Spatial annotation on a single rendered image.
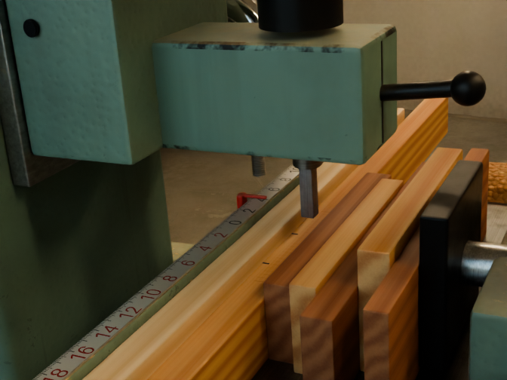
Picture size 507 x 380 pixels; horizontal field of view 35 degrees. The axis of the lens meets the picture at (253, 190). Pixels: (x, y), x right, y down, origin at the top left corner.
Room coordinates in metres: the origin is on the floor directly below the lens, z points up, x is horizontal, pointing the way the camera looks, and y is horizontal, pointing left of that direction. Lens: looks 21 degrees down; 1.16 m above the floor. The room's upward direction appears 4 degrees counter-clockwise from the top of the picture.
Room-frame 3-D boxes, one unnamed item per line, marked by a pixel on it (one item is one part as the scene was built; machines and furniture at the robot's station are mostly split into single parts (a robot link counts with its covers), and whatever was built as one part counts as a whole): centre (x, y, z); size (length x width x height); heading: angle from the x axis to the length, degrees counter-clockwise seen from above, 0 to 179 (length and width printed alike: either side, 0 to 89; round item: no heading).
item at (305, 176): (0.49, -0.04, 0.97); 0.01 x 0.01 x 0.05; 63
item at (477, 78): (0.45, -0.10, 1.04); 0.06 x 0.02 x 0.02; 63
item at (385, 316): (0.44, -0.11, 0.93); 0.25 x 0.01 x 0.07; 153
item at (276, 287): (0.48, -0.05, 0.93); 0.18 x 0.02 x 0.05; 153
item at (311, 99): (0.50, -0.02, 1.03); 0.14 x 0.07 x 0.09; 63
